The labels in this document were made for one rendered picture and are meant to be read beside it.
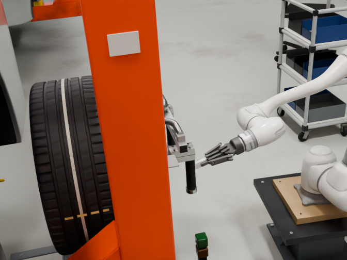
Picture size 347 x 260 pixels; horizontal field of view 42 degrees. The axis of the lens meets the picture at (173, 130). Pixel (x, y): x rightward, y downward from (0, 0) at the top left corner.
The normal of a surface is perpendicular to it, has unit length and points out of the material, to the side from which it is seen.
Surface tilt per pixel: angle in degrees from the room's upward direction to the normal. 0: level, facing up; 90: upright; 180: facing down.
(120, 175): 90
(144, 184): 90
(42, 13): 90
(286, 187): 2
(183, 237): 0
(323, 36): 90
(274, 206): 0
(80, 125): 37
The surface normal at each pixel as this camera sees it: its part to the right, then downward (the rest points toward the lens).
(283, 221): -0.06, -0.87
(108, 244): -0.62, -0.61
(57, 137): 0.11, -0.34
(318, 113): 0.22, 0.46
